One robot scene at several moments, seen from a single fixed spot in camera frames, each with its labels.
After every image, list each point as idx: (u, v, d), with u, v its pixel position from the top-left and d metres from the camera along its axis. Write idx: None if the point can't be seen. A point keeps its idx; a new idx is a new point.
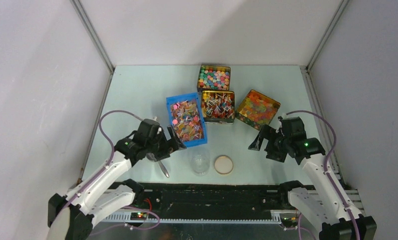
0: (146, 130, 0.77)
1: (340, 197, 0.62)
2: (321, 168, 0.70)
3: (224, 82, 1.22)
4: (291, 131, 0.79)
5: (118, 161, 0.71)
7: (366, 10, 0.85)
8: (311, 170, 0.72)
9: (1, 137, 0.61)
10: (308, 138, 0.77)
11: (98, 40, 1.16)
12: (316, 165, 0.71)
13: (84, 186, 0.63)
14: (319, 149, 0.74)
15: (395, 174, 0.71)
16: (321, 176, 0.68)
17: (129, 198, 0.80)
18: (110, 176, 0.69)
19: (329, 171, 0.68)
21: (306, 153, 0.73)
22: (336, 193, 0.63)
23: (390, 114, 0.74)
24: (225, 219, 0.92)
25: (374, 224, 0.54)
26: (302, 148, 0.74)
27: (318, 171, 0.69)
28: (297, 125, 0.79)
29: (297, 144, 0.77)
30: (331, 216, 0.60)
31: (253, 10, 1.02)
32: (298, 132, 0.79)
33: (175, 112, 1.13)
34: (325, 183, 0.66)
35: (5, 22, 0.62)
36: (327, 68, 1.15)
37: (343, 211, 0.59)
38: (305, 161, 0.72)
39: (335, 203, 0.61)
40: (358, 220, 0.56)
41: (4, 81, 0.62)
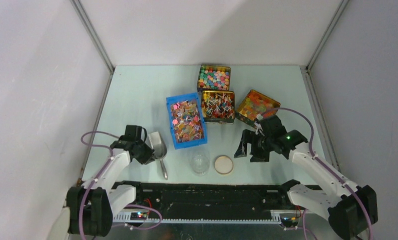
0: (133, 129, 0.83)
1: (334, 176, 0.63)
2: (310, 154, 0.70)
3: (224, 82, 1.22)
4: (270, 128, 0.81)
5: (121, 152, 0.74)
7: (365, 10, 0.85)
8: (301, 159, 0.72)
9: (0, 138, 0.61)
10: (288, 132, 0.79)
11: (97, 40, 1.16)
12: (304, 153, 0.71)
13: (98, 174, 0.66)
14: (301, 139, 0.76)
15: (394, 174, 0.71)
16: (312, 162, 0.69)
17: (132, 193, 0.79)
18: (118, 166, 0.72)
19: (316, 155, 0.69)
21: (290, 146, 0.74)
22: (329, 173, 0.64)
23: (390, 114, 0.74)
24: (226, 219, 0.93)
25: (373, 193, 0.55)
26: (284, 141, 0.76)
27: (308, 159, 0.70)
28: (275, 121, 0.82)
29: (280, 139, 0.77)
30: (333, 198, 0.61)
31: (252, 10, 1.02)
32: (278, 128, 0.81)
33: (175, 112, 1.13)
34: (318, 167, 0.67)
35: (5, 22, 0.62)
36: (326, 67, 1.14)
37: (342, 188, 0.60)
38: (293, 153, 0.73)
39: (332, 183, 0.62)
40: (359, 193, 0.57)
41: (4, 81, 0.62)
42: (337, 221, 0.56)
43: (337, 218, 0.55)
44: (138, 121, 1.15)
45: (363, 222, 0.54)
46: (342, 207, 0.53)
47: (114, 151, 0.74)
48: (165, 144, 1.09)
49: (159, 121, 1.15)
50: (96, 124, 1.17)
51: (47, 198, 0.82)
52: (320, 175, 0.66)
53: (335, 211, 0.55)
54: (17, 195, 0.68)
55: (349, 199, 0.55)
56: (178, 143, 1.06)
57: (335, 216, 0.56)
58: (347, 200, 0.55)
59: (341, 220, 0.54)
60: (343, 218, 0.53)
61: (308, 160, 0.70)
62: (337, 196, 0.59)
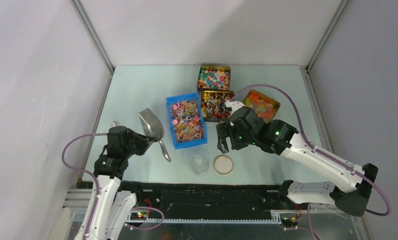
0: (116, 139, 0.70)
1: (341, 166, 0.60)
2: (308, 146, 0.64)
3: (224, 82, 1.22)
4: (250, 125, 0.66)
5: (106, 184, 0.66)
7: (365, 11, 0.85)
8: (300, 155, 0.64)
9: (1, 138, 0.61)
10: (272, 124, 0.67)
11: (97, 40, 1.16)
12: (302, 148, 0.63)
13: (87, 224, 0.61)
14: (290, 128, 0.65)
15: (395, 175, 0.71)
16: (314, 156, 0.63)
17: (131, 200, 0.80)
18: (108, 200, 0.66)
19: (316, 146, 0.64)
21: (283, 143, 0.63)
22: (336, 163, 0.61)
23: (389, 114, 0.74)
24: (226, 219, 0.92)
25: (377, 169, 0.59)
26: (275, 138, 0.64)
27: (309, 153, 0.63)
28: (253, 115, 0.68)
29: (268, 137, 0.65)
30: (345, 187, 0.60)
31: (252, 10, 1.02)
32: (258, 122, 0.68)
33: (175, 112, 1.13)
34: (322, 161, 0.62)
35: (4, 22, 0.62)
36: (326, 68, 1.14)
37: (353, 176, 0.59)
38: (290, 150, 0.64)
39: (342, 174, 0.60)
40: (366, 173, 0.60)
41: (4, 81, 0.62)
42: (350, 206, 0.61)
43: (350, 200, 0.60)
44: (138, 121, 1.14)
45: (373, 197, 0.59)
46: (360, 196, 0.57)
47: (97, 181, 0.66)
48: (166, 144, 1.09)
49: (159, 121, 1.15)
50: (95, 124, 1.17)
51: (46, 198, 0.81)
52: (325, 168, 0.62)
53: (349, 198, 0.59)
54: (18, 195, 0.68)
55: (364, 186, 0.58)
56: (178, 143, 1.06)
57: (349, 202, 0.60)
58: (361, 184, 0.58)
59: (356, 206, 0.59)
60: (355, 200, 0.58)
61: (310, 155, 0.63)
62: (352, 187, 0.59)
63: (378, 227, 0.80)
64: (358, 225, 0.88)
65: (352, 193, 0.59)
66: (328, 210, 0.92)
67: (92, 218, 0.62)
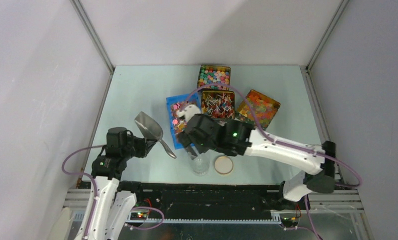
0: (115, 139, 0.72)
1: (304, 150, 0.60)
2: (268, 139, 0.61)
3: (224, 82, 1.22)
4: (206, 133, 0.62)
5: (105, 186, 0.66)
7: (365, 11, 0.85)
8: (262, 151, 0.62)
9: (1, 137, 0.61)
10: (228, 126, 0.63)
11: (97, 40, 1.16)
12: (262, 144, 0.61)
13: (86, 226, 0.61)
14: (247, 126, 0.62)
15: (396, 175, 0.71)
16: (275, 148, 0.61)
17: (132, 200, 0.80)
18: (107, 201, 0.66)
19: (275, 138, 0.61)
21: (245, 143, 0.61)
22: (298, 149, 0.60)
23: (389, 114, 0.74)
24: (226, 219, 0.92)
25: (333, 144, 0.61)
26: (236, 141, 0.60)
27: (270, 146, 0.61)
28: (207, 122, 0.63)
29: (227, 140, 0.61)
30: (312, 170, 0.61)
31: (252, 10, 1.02)
32: (214, 128, 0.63)
33: (175, 112, 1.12)
34: (283, 150, 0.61)
35: (4, 22, 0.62)
36: (326, 67, 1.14)
37: (316, 158, 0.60)
38: (251, 149, 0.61)
39: (305, 158, 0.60)
40: (327, 152, 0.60)
41: (4, 81, 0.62)
42: (321, 187, 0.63)
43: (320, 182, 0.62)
44: None
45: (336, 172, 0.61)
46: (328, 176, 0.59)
47: (95, 183, 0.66)
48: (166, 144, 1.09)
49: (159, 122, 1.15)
50: (95, 124, 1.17)
51: (46, 198, 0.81)
52: (289, 156, 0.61)
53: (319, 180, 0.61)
54: (17, 195, 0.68)
55: (327, 165, 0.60)
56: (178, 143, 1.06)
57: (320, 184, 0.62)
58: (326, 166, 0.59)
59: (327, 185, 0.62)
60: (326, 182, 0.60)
61: (272, 148, 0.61)
62: (317, 168, 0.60)
63: (379, 228, 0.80)
64: (358, 225, 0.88)
65: (321, 176, 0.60)
66: (328, 210, 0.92)
67: (90, 220, 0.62)
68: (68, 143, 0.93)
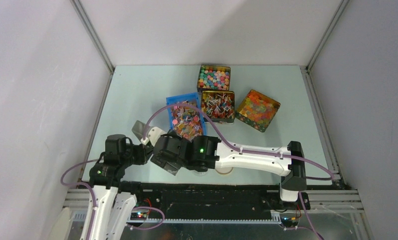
0: (114, 146, 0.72)
1: (271, 155, 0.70)
2: (235, 150, 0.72)
3: (224, 82, 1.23)
4: (174, 153, 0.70)
5: (103, 195, 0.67)
7: (365, 11, 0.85)
8: (231, 162, 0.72)
9: (1, 137, 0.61)
10: (195, 143, 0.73)
11: (97, 40, 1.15)
12: (229, 157, 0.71)
13: (87, 236, 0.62)
14: (213, 141, 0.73)
15: (396, 175, 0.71)
16: (242, 157, 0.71)
17: (132, 204, 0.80)
18: (106, 210, 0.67)
19: (240, 148, 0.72)
21: (212, 158, 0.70)
22: (265, 155, 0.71)
23: (389, 114, 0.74)
24: (226, 219, 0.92)
25: (298, 144, 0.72)
26: (202, 157, 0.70)
27: (237, 156, 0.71)
28: (173, 142, 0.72)
29: (195, 157, 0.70)
30: (283, 172, 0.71)
31: (252, 10, 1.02)
32: (180, 147, 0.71)
33: (175, 112, 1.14)
34: (251, 158, 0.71)
35: (4, 22, 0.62)
36: (326, 67, 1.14)
37: (282, 160, 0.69)
38: (220, 163, 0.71)
39: (274, 162, 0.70)
40: (294, 152, 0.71)
41: (4, 81, 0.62)
42: (295, 185, 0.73)
43: (293, 182, 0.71)
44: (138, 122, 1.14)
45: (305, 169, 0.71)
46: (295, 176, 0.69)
47: (93, 192, 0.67)
48: None
49: (159, 122, 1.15)
50: (96, 124, 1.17)
51: (46, 198, 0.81)
52: (258, 162, 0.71)
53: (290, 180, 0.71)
54: (17, 196, 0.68)
55: (295, 165, 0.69)
56: None
57: (292, 183, 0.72)
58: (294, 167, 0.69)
59: (298, 183, 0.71)
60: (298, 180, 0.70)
61: (239, 157, 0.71)
62: (286, 170, 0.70)
63: (379, 228, 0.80)
64: (358, 225, 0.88)
65: (290, 176, 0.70)
66: (328, 210, 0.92)
67: (90, 230, 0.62)
68: (68, 143, 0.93)
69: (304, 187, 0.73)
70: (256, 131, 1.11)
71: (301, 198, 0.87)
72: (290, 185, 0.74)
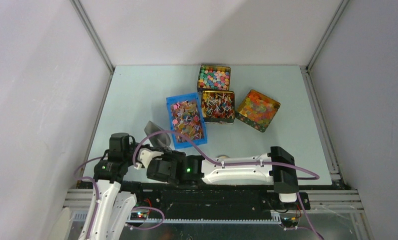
0: (118, 144, 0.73)
1: (251, 164, 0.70)
2: (217, 165, 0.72)
3: (224, 82, 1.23)
4: (166, 174, 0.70)
5: (107, 189, 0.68)
7: (365, 11, 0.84)
8: (215, 176, 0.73)
9: (1, 137, 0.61)
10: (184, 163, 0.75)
11: (97, 39, 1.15)
12: (213, 172, 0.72)
13: (88, 229, 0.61)
14: (198, 159, 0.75)
15: (396, 175, 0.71)
16: (224, 171, 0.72)
17: (132, 203, 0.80)
18: (108, 204, 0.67)
19: (222, 162, 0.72)
21: (200, 175, 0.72)
22: (246, 165, 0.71)
23: (389, 114, 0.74)
24: (226, 219, 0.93)
25: (278, 148, 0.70)
26: (190, 176, 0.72)
27: (221, 171, 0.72)
28: (164, 163, 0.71)
29: (185, 177, 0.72)
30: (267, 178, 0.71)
31: (252, 10, 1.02)
32: (170, 168, 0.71)
33: (175, 112, 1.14)
34: (233, 170, 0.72)
35: (4, 22, 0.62)
36: (326, 67, 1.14)
37: (263, 168, 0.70)
38: (206, 178, 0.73)
39: (255, 171, 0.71)
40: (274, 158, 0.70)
41: (4, 81, 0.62)
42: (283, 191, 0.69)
43: (281, 189, 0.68)
44: (138, 122, 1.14)
45: (293, 173, 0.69)
46: (277, 182, 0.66)
47: (97, 186, 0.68)
48: None
49: (159, 122, 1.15)
50: (96, 124, 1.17)
51: (46, 199, 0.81)
52: (241, 172, 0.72)
53: (276, 187, 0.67)
54: (17, 195, 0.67)
55: (277, 170, 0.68)
56: (178, 143, 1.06)
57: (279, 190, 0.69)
58: (275, 173, 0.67)
59: (286, 188, 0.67)
60: (285, 186, 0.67)
61: (222, 171, 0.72)
62: (268, 176, 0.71)
63: (379, 228, 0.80)
64: (358, 225, 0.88)
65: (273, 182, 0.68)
66: (328, 210, 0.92)
67: (92, 223, 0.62)
68: (68, 143, 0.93)
69: (296, 189, 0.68)
70: (256, 130, 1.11)
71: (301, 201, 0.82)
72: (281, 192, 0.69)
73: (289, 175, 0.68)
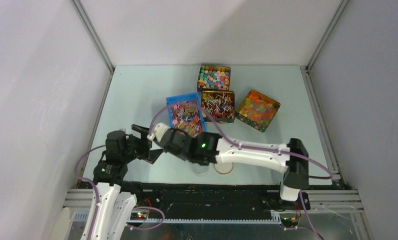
0: (115, 146, 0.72)
1: (268, 150, 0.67)
2: (234, 146, 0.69)
3: (224, 82, 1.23)
4: (179, 146, 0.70)
5: (107, 192, 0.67)
7: (365, 11, 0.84)
8: (229, 157, 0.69)
9: (1, 137, 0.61)
10: (199, 138, 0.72)
11: (97, 40, 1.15)
12: (228, 152, 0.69)
13: (89, 232, 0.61)
14: (215, 136, 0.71)
15: (396, 175, 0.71)
16: (240, 153, 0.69)
17: (133, 204, 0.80)
18: (109, 207, 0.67)
19: (240, 144, 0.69)
21: (214, 152, 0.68)
22: (262, 151, 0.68)
23: (389, 114, 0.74)
24: (226, 219, 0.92)
25: (298, 141, 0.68)
26: (204, 151, 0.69)
27: (237, 151, 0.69)
28: (178, 135, 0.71)
29: (198, 152, 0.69)
30: (279, 168, 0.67)
31: (252, 10, 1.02)
32: (185, 140, 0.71)
33: (175, 112, 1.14)
34: (248, 154, 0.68)
35: (3, 22, 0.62)
36: (326, 67, 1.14)
37: (280, 156, 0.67)
38: (220, 157, 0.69)
39: (271, 158, 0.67)
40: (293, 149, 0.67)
41: (4, 81, 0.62)
42: (293, 183, 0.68)
43: (292, 179, 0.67)
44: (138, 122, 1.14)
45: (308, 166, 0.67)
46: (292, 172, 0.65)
47: (97, 189, 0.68)
48: None
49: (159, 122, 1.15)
50: (95, 124, 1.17)
51: (46, 199, 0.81)
52: (255, 158, 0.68)
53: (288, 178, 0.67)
54: (17, 196, 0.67)
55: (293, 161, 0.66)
56: None
57: (290, 181, 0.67)
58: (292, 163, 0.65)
59: (298, 181, 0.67)
60: (297, 178, 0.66)
61: (238, 153, 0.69)
62: (283, 166, 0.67)
63: (379, 228, 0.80)
64: (358, 225, 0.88)
65: (287, 172, 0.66)
66: (328, 210, 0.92)
67: (93, 226, 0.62)
68: (67, 143, 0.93)
69: (306, 184, 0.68)
70: (256, 131, 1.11)
71: (302, 198, 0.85)
72: (291, 184, 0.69)
73: (304, 169, 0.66)
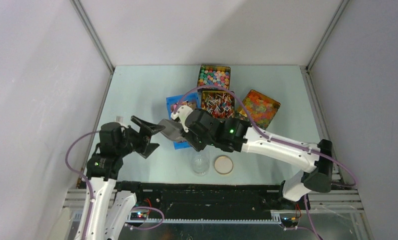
0: (110, 138, 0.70)
1: (298, 148, 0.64)
2: (264, 137, 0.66)
3: (224, 82, 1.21)
4: (206, 128, 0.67)
5: (100, 187, 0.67)
7: (365, 11, 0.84)
8: (255, 147, 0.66)
9: (1, 136, 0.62)
10: (227, 123, 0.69)
11: (97, 40, 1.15)
12: (257, 143, 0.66)
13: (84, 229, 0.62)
14: (243, 123, 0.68)
15: (396, 175, 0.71)
16: (269, 145, 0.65)
17: (132, 200, 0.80)
18: (103, 203, 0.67)
19: (270, 136, 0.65)
21: (241, 139, 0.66)
22: (292, 147, 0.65)
23: (389, 114, 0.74)
24: (226, 219, 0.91)
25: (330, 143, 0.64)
26: (231, 137, 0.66)
27: (265, 143, 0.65)
28: (207, 117, 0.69)
29: (224, 136, 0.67)
30: (305, 166, 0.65)
31: (252, 10, 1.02)
32: (213, 123, 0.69)
33: None
34: (276, 149, 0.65)
35: (4, 22, 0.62)
36: (326, 67, 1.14)
37: (310, 155, 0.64)
38: (247, 145, 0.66)
39: (300, 156, 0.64)
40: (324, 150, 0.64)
41: (4, 81, 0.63)
42: (314, 184, 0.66)
43: (317, 181, 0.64)
44: None
45: None
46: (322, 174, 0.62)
47: (91, 184, 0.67)
48: (165, 144, 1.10)
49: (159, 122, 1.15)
50: (95, 124, 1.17)
51: (46, 198, 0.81)
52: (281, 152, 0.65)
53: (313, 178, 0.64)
54: (17, 195, 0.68)
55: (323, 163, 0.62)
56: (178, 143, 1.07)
57: (314, 180, 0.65)
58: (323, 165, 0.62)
59: (321, 183, 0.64)
60: (323, 181, 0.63)
61: (267, 144, 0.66)
62: (311, 166, 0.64)
63: (379, 228, 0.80)
64: (358, 225, 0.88)
65: (315, 172, 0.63)
66: (328, 210, 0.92)
67: (87, 223, 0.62)
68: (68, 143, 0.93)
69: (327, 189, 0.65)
70: None
71: (305, 198, 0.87)
72: (312, 185, 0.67)
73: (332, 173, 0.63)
